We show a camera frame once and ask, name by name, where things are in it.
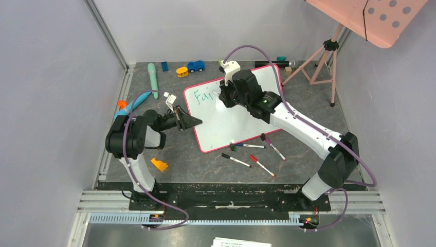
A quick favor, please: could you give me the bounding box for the pink tripod stand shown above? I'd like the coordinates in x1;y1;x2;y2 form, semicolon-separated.
282;24;344;107

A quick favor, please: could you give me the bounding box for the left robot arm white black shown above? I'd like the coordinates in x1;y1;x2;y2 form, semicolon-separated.
105;105;203;210

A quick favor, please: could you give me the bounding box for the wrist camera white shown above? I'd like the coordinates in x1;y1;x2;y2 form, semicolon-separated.
163;92;177;112
219;60;241;84

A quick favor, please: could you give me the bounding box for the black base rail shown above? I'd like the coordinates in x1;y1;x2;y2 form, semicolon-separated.
128;181;367;214

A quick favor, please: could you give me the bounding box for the white cable duct strip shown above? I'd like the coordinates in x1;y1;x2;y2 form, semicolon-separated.
88;211;302;226

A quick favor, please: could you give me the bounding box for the blue toy car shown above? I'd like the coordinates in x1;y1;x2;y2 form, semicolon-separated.
187;60;205;73

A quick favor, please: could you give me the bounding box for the pink framed whiteboard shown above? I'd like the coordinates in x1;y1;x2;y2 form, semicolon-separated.
184;77;279;153

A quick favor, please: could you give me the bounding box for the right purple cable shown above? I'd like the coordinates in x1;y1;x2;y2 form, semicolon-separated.
222;44;378;233

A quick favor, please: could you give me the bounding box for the mint green toy tube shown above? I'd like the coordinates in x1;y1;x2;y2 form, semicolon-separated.
147;63;159;99

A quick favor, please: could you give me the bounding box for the dark blue block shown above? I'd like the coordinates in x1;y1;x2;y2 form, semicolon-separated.
161;61;169;72

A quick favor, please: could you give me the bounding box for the blue toy tube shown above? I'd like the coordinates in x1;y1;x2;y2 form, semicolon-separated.
113;92;152;119

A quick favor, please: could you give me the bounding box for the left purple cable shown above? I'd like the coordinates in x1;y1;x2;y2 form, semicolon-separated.
122;89;190;232

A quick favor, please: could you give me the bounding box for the blue whiteboard marker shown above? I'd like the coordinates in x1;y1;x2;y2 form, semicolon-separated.
234;143;266;149

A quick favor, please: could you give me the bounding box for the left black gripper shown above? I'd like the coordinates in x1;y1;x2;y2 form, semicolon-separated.
158;105;203;132

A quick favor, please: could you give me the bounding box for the green marker cap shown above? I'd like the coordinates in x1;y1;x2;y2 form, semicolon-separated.
229;142;237;152

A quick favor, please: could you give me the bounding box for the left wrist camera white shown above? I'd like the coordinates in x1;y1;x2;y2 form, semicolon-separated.
163;92;177;112

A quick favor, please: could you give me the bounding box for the red whiteboard marker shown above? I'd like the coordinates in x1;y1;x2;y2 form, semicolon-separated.
249;155;276;178

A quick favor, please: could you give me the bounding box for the purple whiteboard marker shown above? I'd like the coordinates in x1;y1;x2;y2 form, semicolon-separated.
265;137;287;161

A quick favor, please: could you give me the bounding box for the orange toy piece left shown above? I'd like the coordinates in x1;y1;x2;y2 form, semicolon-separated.
117;100;128;109

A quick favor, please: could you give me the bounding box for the black whiteboard marker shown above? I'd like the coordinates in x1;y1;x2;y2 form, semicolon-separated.
221;153;251;168

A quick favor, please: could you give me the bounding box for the white paper sheet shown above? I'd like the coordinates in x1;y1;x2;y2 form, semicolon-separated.
211;237;272;247

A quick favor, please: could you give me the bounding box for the yellow plastic wedge block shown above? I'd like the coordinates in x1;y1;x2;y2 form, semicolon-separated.
151;158;168;172

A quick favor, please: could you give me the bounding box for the pink perforated board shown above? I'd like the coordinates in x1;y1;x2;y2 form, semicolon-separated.
307;0;428;48

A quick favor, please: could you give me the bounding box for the purple cable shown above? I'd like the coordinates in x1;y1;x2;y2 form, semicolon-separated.
222;44;378;233
122;89;190;232

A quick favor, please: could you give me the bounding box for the yellow oval toy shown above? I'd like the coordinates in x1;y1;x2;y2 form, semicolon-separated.
176;66;189;78

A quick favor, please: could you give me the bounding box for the wooden cube block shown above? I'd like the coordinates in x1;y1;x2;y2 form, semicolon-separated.
284;66;293;75

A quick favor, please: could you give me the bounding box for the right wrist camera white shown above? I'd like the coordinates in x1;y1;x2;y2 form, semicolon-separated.
219;60;241;84

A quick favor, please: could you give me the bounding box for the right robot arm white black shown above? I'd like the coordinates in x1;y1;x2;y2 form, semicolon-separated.
219;69;359;210

